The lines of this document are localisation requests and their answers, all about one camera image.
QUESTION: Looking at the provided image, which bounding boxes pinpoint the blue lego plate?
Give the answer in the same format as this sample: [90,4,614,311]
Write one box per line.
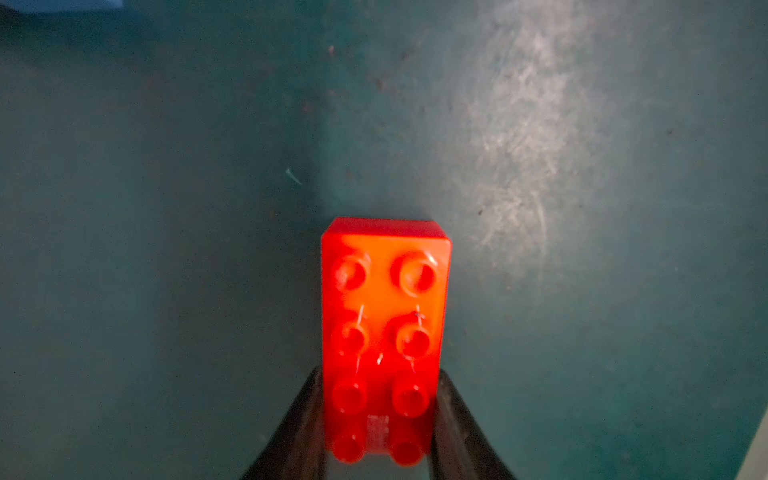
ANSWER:
[1,0,124,14]

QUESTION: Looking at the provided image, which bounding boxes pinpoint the red lego brick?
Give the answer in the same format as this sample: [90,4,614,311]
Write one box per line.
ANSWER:
[321,217,452,466]

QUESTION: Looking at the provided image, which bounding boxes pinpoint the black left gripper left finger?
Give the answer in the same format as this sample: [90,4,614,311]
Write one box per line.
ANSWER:
[241,367,326,480]

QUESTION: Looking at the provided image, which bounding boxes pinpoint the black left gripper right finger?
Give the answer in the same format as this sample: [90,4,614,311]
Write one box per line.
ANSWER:
[429,369,518,480]

